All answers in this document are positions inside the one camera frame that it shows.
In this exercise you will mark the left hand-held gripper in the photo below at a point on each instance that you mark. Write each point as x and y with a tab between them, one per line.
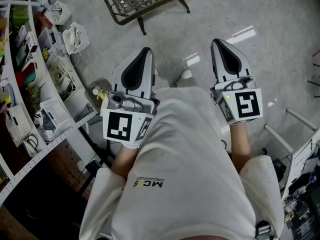
130	104

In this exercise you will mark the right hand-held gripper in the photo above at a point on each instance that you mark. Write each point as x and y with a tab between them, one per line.
246	104

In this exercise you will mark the person's left forearm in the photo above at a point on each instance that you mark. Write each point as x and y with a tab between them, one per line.
125	161

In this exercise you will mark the person's right forearm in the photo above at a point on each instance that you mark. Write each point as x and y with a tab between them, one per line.
240	144

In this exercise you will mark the person's white shoe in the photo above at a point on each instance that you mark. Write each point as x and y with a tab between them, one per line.
186	74

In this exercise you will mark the person's beige trouser leg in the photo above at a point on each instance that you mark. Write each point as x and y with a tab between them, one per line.
187	82

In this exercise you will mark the large white slatted basket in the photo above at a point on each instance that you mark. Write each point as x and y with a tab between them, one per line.
83	37

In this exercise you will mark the white perforated storage basket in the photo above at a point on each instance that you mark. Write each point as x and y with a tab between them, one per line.
56	111

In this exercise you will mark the white perforated shelf unit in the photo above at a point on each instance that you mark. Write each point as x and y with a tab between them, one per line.
62	139

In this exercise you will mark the person's white t-shirt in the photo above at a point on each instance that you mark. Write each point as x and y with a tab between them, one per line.
182	159

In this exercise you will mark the small white slatted basket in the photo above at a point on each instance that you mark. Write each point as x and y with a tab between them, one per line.
62	12

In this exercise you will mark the black power adapter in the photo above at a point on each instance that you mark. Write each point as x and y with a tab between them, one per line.
93	166

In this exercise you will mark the red plastic item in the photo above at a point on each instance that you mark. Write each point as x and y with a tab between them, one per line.
22	75

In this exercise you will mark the black box device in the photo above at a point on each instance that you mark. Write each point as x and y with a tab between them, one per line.
279	169

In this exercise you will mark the tall white perforated basket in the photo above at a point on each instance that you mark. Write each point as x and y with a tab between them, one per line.
18	124

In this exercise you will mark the green box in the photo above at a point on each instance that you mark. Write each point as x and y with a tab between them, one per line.
19	14

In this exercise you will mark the black electronics clutter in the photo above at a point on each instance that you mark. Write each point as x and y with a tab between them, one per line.
305	204

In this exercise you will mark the white metal frame table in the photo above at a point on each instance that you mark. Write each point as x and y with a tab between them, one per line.
300	156

